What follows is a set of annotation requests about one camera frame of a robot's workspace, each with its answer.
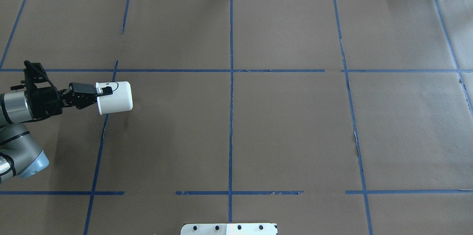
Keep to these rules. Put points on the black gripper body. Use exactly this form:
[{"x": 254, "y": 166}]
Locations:
[{"x": 45, "y": 102}]

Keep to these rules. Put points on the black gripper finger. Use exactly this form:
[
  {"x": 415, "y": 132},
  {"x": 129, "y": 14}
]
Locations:
[
  {"x": 87, "y": 90},
  {"x": 86, "y": 101}
]

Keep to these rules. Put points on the white mug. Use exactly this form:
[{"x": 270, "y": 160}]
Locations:
[{"x": 114, "y": 97}]

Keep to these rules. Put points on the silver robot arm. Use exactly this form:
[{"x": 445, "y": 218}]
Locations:
[{"x": 21, "y": 155}]

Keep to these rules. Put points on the brown paper table cover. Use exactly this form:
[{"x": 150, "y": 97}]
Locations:
[{"x": 329, "y": 117}]

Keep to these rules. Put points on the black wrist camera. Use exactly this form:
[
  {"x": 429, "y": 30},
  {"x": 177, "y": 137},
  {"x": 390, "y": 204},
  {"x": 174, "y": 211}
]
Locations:
[{"x": 34, "y": 74}]

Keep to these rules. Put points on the white metal bracket plate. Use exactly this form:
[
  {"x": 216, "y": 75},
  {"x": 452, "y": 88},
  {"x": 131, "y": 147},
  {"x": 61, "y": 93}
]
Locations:
[{"x": 230, "y": 229}]

